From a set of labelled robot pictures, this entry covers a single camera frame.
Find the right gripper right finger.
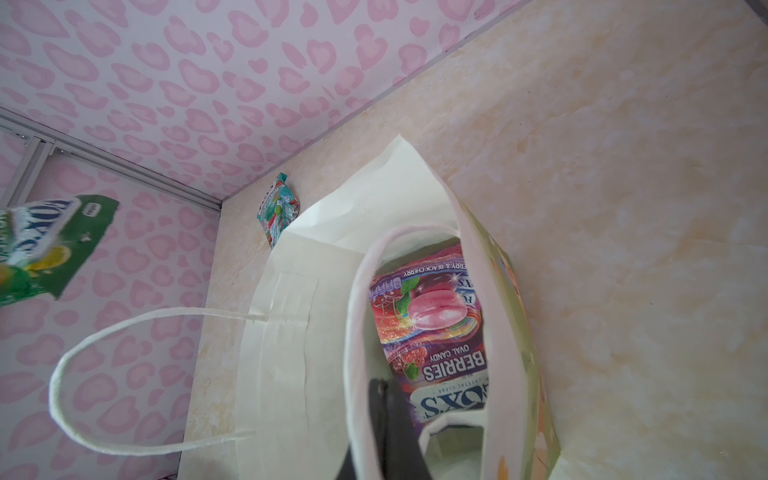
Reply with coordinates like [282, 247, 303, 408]
[368, 379, 431, 480]

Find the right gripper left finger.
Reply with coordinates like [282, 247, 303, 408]
[336, 449, 357, 480]

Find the purple Fox's candy bag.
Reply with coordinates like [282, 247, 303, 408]
[369, 242, 489, 430]

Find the white illustrated paper bag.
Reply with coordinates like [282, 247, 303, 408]
[49, 138, 560, 479]

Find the teal Fox's candy bag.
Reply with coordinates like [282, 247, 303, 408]
[257, 173, 301, 249]

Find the lime Fox's candy bag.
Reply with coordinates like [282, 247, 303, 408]
[1, 195, 119, 307]

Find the diagonal aluminium frame bar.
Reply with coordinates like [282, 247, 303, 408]
[1, 108, 223, 214]

